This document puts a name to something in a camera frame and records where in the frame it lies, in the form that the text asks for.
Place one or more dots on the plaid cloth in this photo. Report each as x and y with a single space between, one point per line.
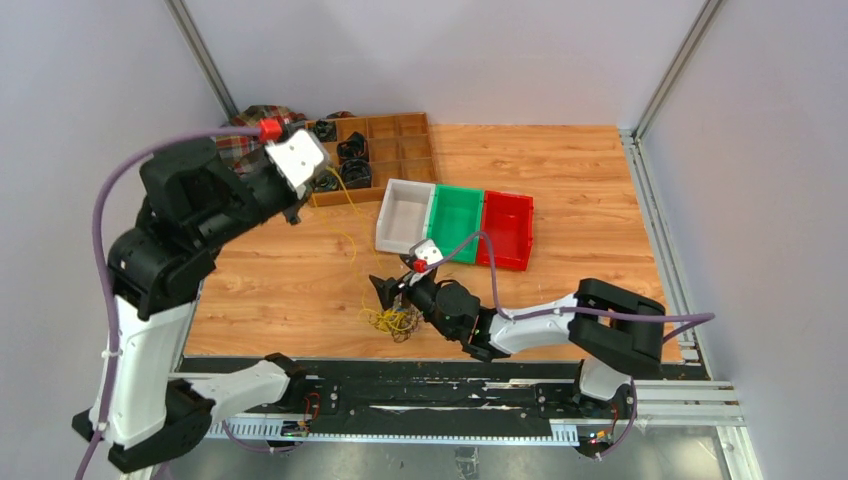
236 151

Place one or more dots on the wooden compartment tray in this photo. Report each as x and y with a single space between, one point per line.
399 148

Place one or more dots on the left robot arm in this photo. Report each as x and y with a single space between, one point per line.
152 277

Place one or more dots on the rolled dark belt middle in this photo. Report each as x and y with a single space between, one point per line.
354 148

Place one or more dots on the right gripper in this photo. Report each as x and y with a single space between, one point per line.
387 290

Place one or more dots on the white plastic bin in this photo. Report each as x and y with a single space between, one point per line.
404 215

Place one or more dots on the red plastic bin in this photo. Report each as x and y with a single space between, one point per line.
508 221

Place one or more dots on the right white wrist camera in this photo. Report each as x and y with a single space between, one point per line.
425 255

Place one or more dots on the green plastic bin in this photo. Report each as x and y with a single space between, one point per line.
456 213

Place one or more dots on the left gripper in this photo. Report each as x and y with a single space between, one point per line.
304 192

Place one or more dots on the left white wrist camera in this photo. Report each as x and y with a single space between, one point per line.
299 159

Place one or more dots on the rolled dark belt top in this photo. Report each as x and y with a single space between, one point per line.
325 131

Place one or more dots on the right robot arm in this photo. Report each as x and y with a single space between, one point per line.
620 330

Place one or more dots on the aluminium frame rail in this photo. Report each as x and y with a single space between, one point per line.
689 426

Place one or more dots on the rolled dark patterned belt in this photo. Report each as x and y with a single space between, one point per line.
356 174

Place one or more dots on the rolled green-black belt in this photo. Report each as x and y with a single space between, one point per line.
327 181

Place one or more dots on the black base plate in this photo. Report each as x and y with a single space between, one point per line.
442 398

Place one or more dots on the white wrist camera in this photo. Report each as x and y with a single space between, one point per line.
299 159
425 255

